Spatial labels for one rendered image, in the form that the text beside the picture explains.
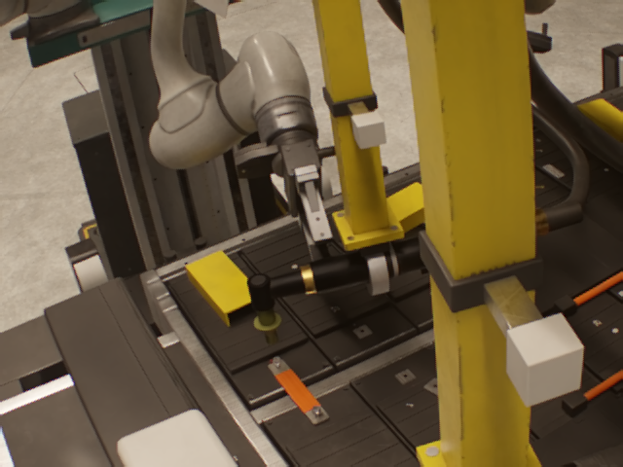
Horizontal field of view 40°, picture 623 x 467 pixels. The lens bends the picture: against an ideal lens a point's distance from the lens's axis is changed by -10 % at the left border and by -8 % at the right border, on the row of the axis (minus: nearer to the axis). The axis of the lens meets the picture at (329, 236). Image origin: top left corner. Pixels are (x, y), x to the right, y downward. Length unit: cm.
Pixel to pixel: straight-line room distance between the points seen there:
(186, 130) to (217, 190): 115
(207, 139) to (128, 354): 38
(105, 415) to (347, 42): 58
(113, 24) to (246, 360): 97
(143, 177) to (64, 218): 151
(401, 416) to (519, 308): 80
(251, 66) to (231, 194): 117
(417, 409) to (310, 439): 15
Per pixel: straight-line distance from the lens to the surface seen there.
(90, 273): 172
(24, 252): 384
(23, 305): 352
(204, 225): 266
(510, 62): 45
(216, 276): 153
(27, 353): 178
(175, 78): 150
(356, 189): 121
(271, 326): 132
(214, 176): 260
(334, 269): 128
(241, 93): 144
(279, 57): 144
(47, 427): 143
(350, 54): 113
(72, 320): 142
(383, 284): 128
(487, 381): 57
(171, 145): 150
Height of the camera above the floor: 192
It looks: 34 degrees down
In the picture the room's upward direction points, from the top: 9 degrees counter-clockwise
